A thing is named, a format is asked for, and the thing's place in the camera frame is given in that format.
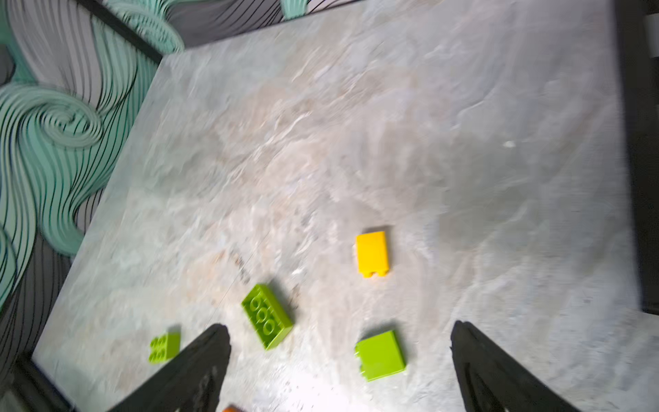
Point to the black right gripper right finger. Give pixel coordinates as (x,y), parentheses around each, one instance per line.
(491,380)

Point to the black frame post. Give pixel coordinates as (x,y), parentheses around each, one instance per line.
(637,45)
(97,9)

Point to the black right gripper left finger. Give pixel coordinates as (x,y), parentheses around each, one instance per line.
(192,381)

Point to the green square lego brick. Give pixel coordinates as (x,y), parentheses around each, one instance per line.
(380,356)

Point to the long green lego brick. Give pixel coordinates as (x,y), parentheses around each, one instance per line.
(267,316)

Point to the yellow lego brick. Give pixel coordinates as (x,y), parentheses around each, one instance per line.
(372,254)

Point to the black frame post left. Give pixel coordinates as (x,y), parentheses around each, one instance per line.
(97,9)

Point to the small green studded lego brick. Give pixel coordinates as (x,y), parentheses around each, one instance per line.
(164,348)

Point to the black frame post right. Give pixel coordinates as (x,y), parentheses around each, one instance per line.
(637,45)

